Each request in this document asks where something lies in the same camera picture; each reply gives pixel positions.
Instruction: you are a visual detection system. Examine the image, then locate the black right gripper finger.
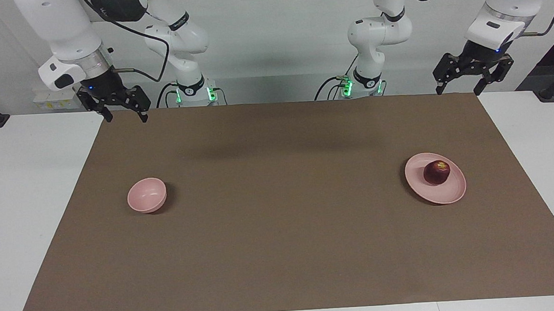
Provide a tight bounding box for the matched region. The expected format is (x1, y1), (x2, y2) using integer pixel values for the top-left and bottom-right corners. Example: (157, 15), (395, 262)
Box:
(123, 85), (152, 124)
(77, 86), (114, 124)

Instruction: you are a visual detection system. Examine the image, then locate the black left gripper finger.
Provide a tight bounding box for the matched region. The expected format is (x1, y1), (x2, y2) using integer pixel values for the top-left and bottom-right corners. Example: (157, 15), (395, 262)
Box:
(432, 52), (469, 95)
(472, 55), (516, 95)

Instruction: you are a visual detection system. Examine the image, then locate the dark red apple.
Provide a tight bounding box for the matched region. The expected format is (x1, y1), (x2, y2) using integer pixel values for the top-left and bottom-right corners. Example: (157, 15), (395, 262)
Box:
(422, 159), (452, 186)

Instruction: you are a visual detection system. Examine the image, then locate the pink bowl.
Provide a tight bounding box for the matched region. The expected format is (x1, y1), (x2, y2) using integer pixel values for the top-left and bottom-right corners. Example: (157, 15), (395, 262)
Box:
(126, 177), (168, 214)

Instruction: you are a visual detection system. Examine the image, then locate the pink plate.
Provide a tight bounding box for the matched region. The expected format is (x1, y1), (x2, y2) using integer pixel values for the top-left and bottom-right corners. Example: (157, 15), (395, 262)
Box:
(403, 151), (468, 206)

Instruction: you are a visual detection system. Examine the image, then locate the brown table mat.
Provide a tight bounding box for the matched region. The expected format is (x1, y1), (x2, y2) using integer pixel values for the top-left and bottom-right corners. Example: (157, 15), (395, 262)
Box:
(6, 87), (554, 311)

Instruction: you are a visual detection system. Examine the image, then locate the black right base cable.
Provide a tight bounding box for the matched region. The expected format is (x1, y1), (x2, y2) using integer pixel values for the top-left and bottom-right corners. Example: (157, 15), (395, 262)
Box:
(154, 81), (180, 109)

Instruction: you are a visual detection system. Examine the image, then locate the black base cable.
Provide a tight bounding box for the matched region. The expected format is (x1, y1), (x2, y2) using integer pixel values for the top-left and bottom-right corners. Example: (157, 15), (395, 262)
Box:
(154, 81), (180, 109)
(312, 54), (362, 101)

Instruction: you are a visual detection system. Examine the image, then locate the white wall socket strip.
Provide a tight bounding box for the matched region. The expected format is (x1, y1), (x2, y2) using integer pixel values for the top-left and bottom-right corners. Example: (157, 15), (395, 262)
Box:
(33, 86), (78, 112)

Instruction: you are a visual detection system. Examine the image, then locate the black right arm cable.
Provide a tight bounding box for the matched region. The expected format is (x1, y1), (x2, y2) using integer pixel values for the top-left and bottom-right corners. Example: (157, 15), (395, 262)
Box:
(79, 0), (171, 87)

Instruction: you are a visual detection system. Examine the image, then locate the black left base cable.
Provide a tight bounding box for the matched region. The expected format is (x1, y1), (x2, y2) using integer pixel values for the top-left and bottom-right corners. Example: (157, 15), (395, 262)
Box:
(312, 54), (362, 101)

